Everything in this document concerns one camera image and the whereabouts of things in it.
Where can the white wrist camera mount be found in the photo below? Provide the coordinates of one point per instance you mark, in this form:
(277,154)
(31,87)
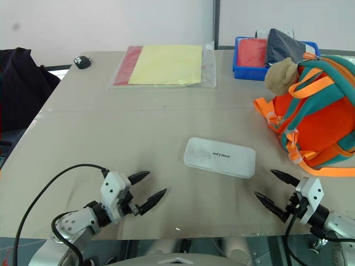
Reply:
(312,198)
(112,191)

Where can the white rectangular case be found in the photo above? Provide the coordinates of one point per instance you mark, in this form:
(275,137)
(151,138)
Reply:
(219,158)

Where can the dark grey fabric pouch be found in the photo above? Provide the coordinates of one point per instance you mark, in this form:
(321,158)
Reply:
(283,45)

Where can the black paw print pouch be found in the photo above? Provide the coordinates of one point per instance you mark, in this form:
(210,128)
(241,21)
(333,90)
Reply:
(82,63)

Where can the dark rounded robot torso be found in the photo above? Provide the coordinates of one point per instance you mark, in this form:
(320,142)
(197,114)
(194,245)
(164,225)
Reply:
(177,252)

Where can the orange and teal backpack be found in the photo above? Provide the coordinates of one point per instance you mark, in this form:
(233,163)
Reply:
(319,116)

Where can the grey vertical pole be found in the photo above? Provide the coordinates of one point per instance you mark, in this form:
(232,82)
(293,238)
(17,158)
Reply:
(216,22)

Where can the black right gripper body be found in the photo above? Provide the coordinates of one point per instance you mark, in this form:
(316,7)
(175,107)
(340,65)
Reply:
(294,207)

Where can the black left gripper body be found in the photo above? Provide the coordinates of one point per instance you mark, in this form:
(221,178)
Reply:
(126,203)

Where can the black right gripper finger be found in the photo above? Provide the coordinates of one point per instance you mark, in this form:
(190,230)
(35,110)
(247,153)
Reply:
(285,178)
(270,204)

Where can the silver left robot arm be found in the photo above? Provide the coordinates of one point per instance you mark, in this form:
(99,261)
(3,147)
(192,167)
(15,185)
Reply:
(75,221)

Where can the red cloth pouch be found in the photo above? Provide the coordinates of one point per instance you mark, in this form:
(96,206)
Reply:
(251,54)

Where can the clear plastic document sleeve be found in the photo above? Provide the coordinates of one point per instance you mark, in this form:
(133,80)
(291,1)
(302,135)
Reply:
(209,69)

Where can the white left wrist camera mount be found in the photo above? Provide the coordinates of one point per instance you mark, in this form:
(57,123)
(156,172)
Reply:
(112,191)

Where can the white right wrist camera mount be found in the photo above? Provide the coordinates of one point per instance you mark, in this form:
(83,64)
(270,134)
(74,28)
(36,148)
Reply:
(312,198)

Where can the black fabric bag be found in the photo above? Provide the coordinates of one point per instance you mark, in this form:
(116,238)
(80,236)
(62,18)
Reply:
(19,88)

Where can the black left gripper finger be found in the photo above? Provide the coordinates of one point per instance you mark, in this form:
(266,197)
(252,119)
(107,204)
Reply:
(151,200)
(140,176)

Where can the blue plastic bin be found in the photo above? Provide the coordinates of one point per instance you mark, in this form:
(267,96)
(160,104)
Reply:
(247,72)

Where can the yellow paper sheet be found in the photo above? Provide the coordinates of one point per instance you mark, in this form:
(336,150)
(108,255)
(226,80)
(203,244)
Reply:
(166,65)

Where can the red paper sheet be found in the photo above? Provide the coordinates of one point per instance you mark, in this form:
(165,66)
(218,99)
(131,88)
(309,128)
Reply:
(126,66)

